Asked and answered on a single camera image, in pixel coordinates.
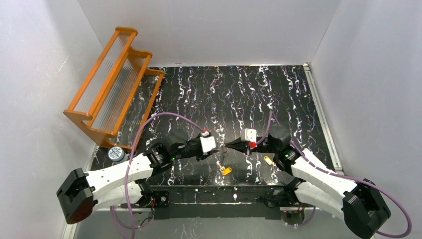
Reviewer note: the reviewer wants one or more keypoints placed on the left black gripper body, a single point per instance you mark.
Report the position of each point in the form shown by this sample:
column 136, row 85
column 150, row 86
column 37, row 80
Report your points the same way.
column 200, row 153

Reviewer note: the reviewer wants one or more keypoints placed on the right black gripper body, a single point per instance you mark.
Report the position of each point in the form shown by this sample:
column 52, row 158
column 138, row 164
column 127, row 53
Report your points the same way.
column 248, row 148

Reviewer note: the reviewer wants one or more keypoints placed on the yellow tagged key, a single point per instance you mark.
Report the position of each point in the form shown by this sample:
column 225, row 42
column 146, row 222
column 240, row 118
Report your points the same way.
column 225, row 170
column 271, row 161

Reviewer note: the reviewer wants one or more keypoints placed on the white keyring holder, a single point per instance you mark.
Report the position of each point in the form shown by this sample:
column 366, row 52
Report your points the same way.
column 223, row 154

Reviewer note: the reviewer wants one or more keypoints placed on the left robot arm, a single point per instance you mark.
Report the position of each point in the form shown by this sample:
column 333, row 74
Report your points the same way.
column 82, row 192

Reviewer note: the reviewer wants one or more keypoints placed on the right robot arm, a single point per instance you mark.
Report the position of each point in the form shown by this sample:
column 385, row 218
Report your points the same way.
column 358, row 204

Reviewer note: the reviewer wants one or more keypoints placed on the orange wooden rack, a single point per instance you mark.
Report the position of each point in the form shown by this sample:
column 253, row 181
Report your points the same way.
column 102, row 102

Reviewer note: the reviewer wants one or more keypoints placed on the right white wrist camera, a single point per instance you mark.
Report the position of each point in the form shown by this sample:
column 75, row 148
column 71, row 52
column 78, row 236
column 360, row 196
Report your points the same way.
column 250, row 136

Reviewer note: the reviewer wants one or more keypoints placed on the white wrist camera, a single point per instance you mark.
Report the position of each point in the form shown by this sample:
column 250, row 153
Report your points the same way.
column 250, row 136
column 208, row 142

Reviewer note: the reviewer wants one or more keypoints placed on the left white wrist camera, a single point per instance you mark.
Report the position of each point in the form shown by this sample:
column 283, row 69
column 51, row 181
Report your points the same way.
column 208, row 142

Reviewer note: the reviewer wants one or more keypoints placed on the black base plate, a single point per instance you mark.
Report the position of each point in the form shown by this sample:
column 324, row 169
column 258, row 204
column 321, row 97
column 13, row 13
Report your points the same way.
column 269, row 202

